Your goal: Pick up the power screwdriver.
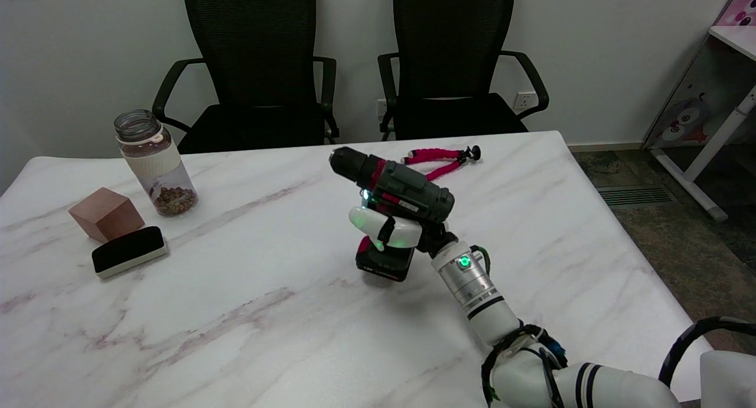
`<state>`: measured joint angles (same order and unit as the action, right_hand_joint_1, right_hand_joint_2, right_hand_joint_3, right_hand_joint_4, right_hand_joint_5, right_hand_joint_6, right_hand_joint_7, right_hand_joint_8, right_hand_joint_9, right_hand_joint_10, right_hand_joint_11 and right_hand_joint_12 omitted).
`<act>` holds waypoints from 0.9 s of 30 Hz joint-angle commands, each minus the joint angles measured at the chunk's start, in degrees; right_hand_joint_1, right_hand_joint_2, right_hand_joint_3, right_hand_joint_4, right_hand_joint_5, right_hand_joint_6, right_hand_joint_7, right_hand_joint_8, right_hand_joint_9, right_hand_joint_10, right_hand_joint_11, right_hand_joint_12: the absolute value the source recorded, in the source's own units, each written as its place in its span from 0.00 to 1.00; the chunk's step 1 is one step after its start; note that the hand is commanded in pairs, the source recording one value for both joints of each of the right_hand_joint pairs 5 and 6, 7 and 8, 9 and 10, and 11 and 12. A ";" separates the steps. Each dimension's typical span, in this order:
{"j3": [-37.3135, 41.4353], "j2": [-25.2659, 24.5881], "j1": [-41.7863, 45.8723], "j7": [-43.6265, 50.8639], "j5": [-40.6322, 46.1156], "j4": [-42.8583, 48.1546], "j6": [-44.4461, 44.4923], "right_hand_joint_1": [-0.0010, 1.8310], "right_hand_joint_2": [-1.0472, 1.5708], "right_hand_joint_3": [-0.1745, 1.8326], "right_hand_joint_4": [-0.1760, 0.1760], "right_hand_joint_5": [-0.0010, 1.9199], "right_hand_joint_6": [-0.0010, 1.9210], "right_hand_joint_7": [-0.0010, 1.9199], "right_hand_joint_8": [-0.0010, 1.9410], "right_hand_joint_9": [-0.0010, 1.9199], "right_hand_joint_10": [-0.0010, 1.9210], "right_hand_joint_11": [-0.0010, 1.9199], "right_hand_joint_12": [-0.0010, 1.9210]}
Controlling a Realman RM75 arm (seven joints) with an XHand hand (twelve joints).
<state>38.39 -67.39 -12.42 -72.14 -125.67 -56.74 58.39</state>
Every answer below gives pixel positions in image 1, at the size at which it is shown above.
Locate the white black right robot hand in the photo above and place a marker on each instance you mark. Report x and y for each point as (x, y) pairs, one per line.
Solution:
(404, 231)

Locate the grey red power screwdriver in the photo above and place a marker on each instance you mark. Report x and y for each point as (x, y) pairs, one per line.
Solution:
(407, 186)

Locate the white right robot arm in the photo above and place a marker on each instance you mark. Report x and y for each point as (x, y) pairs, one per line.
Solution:
(490, 310)

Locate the pink flexible mini tripod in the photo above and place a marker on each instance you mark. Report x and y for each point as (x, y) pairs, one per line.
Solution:
(431, 154)

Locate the black mesh office chair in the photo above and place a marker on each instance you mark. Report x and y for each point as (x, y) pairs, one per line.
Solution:
(248, 42)
(455, 42)

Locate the dark floor vent grille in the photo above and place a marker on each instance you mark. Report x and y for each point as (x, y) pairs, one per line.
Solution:
(635, 195)

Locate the glass jar with beans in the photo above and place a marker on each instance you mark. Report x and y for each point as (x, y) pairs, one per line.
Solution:
(156, 166)

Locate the black and white eraser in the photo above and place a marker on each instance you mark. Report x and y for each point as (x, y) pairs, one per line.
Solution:
(127, 248)

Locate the brown wooden cube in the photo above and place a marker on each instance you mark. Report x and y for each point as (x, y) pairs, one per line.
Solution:
(106, 214)

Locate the white desk with owl panel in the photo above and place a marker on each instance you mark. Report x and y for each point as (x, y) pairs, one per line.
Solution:
(703, 95)

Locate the pink patterned board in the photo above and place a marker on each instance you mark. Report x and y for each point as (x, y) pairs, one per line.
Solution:
(741, 6)

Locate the white wall socket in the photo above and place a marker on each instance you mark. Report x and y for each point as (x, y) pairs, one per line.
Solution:
(524, 101)
(381, 108)

